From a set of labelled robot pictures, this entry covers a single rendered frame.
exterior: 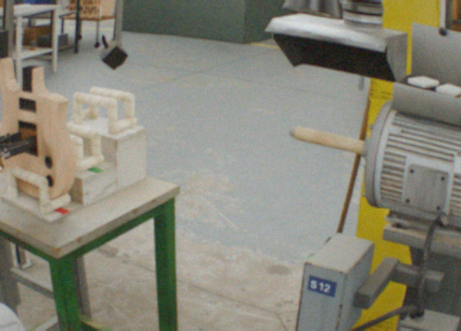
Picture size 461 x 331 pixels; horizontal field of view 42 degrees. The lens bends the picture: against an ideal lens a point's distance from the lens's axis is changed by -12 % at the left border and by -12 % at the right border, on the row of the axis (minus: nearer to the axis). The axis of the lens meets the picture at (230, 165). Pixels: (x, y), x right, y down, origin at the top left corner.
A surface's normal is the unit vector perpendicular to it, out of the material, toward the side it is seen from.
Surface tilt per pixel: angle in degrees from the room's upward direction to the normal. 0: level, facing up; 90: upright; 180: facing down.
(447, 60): 90
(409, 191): 90
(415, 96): 90
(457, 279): 90
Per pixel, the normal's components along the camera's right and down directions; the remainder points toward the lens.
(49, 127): -0.54, 0.27
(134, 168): 0.84, 0.22
